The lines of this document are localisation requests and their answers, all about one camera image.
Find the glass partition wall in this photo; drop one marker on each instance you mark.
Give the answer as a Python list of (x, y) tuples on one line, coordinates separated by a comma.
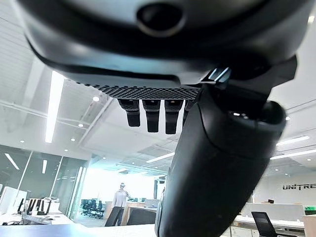
[(42, 180)]

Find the green box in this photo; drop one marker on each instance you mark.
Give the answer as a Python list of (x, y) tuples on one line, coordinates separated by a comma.
[(310, 210)]

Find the person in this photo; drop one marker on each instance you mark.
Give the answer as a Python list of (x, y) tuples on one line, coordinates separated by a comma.
[(118, 205)]

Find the white desk partition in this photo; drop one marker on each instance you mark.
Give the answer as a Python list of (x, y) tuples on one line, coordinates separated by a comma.
[(274, 211)]

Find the long ceiling light strip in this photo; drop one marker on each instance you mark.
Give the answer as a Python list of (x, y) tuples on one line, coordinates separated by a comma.
[(53, 106)]

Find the black wall logo lettering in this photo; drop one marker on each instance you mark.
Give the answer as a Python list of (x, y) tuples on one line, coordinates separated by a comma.
[(299, 186)]

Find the black computer monitor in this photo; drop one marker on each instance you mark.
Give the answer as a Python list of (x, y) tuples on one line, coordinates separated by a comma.
[(20, 206)]

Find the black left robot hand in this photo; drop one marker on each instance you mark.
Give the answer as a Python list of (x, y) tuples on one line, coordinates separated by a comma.
[(153, 49)]

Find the black office chair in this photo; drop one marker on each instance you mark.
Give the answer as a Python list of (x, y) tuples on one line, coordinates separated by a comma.
[(265, 223)]

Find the group of black chairs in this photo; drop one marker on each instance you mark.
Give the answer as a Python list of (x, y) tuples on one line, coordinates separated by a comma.
[(91, 208)]

